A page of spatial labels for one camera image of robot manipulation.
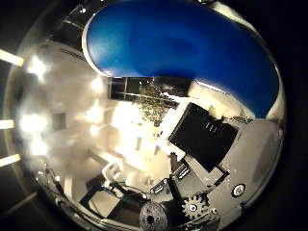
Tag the green indoor tree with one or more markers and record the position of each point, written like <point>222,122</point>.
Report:
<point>151,102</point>

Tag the dark framed window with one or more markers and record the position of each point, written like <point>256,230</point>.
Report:
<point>123,88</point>

